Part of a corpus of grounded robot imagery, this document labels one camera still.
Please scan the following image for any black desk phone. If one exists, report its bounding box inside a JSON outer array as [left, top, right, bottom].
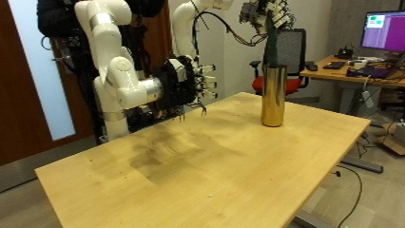
[[334, 46, 354, 61]]

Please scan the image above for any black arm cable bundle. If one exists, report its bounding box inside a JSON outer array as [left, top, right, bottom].
[[189, 10, 269, 60]]

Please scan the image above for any grey table foot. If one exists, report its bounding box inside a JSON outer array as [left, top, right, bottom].
[[340, 156, 385, 175]]

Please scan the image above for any black mesh chair, red seat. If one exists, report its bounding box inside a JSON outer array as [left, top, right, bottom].
[[249, 28, 317, 97]]

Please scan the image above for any black floor cable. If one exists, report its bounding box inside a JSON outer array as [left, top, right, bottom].
[[333, 164, 365, 228]]

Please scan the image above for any white power strip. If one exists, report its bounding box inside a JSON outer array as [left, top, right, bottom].
[[361, 90, 376, 109]]

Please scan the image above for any wooden office desk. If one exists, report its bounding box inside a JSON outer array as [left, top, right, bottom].
[[300, 55, 405, 116]]

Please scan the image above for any black keyboard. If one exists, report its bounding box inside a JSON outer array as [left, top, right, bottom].
[[322, 61, 346, 70]]

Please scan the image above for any tall gold cylinder vase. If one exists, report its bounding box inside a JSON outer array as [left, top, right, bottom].
[[260, 64, 289, 128]]

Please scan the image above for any computer monitor with purple screen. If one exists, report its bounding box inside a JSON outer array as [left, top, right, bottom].
[[360, 10, 405, 53]]

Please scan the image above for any cardboard box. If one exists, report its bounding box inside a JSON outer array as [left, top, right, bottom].
[[380, 122, 405, 156]]

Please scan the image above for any metal door handle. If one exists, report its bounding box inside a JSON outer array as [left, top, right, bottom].
[[39, 34, 55, 52]]

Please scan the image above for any person in black clothes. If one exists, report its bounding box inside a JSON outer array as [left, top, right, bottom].
[[36, 0, 88, 76]]

